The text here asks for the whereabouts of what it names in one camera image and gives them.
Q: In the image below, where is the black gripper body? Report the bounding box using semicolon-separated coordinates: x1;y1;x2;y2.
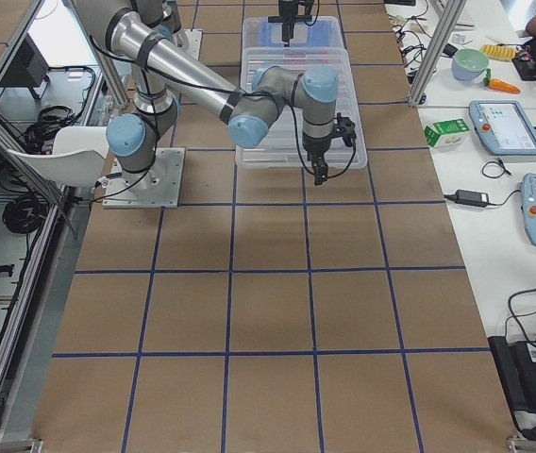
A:
305;137;328;174

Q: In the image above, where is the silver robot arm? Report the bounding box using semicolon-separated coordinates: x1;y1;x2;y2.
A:
73;1;341;185

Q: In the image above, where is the clear box lid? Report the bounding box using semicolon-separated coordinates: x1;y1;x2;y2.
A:
235;47;367;174

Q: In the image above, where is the clear plastic storage box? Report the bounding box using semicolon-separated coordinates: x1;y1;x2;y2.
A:
240;15;347;67

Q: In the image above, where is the green white carton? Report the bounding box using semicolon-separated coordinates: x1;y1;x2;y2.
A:
424;119;470;148

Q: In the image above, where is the black power adapter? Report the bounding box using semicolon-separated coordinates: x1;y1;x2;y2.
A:
455;190;490;208

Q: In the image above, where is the green bowl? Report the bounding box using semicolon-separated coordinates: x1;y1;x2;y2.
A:
451;48;489;81

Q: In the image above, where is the teach pendant upper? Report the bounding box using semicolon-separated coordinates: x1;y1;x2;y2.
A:
468;100;536;157

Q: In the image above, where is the toy carrot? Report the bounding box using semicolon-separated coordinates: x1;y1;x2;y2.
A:
483;69;522;94

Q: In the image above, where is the white chair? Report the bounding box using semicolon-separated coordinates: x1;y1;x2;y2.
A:
8;126;109;188

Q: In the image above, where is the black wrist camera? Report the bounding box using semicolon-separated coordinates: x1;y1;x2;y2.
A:
333;112;357;147

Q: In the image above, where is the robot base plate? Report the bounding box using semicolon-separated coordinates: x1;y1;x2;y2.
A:
101;147;185;209

